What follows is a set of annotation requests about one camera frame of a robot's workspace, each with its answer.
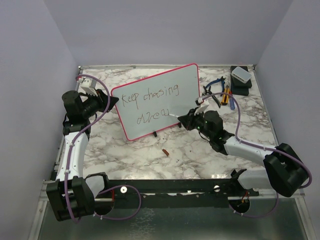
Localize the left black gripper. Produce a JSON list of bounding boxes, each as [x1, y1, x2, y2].
[[81, 87, 119, 118]]

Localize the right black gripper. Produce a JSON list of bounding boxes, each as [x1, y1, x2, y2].
[[179, 106, 214, 139]]

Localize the pink framed whiteboard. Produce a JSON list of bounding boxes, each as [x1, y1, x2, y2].
[[111, 63, 200, 141]]

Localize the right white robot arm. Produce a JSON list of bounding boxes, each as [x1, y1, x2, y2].
[[177, 109, 309, 197]]

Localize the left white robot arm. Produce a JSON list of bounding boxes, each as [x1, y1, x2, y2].
[[46, 89, 119, 221]]

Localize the yellow black utility knife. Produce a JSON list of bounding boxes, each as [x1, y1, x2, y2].
[[220, 84, 230, 106]]

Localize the blue screwdriver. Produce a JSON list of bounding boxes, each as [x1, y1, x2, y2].
[[229, 96, 236, 111]]

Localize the black rectangular box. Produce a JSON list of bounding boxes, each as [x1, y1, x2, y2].
[[230, 75, 252, 96]]

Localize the white rectangular box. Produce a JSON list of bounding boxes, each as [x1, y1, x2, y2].
[[231, 66, 252, 84]]

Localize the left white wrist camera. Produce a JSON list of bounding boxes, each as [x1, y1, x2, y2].
[[76, 76, 98, 97]]

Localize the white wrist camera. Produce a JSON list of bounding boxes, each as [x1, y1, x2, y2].
[[193, 97, 210, 116], [76, 76, 98, 97]]

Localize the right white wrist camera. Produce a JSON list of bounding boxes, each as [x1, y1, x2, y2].
[[193, 97, 210, 116]]

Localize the black handled pliers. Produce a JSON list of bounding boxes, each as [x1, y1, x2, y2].
[[202, 86, 221, 109]]

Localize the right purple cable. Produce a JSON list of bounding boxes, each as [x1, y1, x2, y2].
[[199, 92, 313, 218]]

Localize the blue handled pliers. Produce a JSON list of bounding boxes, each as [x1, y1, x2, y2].
[[203, 76, 226, 95]]

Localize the aluminium frame rail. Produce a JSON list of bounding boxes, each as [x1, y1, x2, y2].
[[38, 178, 306, 201]]

